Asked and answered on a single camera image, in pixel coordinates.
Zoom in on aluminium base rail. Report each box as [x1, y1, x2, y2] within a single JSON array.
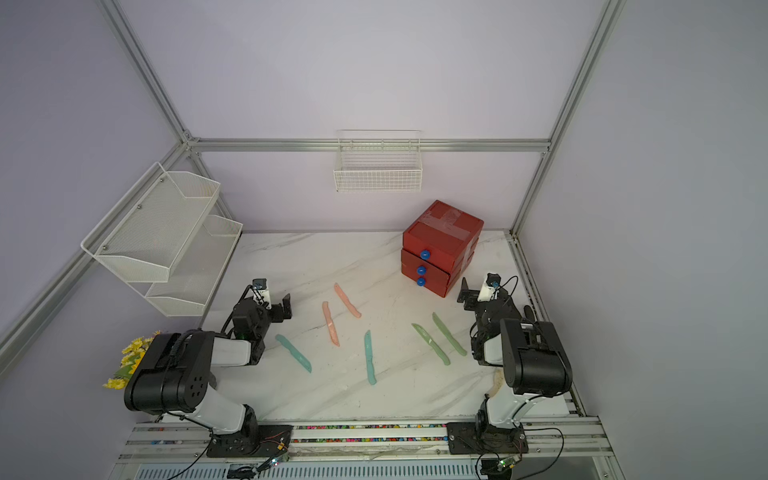
[[116, 417, 615, 464]]

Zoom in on red drawer cabinet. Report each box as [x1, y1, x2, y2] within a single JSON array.
[[400, 200, 484, 298]]

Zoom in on white mesh two-tier shelf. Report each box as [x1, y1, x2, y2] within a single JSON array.
[[81, 163, 242, 317]]

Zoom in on pink fruit knife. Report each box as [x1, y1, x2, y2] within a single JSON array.
[[322, 301, 340, 347], [334, 283, 362, 319]]

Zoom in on pink fruit knife upper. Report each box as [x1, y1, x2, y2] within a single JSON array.
[[334, 283, 362, 319]]

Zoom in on white wire wall basket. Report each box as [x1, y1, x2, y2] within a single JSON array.
[[333, 129, 423, 193]]

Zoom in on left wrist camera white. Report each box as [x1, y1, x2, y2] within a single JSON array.
[[251, 278, 271, 309]]

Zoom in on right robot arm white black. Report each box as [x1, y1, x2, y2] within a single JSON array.
[[446, 273, 573, 457]]

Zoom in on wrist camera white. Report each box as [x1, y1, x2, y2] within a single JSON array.
[[478, 273, 501, 302], [251, 278, 271, 309]]

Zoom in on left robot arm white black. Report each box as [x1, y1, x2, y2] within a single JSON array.
[[124, 279, 293, 461]]

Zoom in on yellow artificial flowers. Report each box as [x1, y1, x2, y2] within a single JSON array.
[[102, 331, 160, 390]]

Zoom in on teal fruit knife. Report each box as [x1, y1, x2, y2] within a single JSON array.
[[363, 330, 377, 385], [275, 334, 313, 373]]

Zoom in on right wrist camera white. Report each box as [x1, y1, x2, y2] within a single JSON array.
[[478, 273, 501, 302]]

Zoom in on pink fruit knife lower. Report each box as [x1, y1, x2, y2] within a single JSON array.
[[322, 301, 340, 347]]

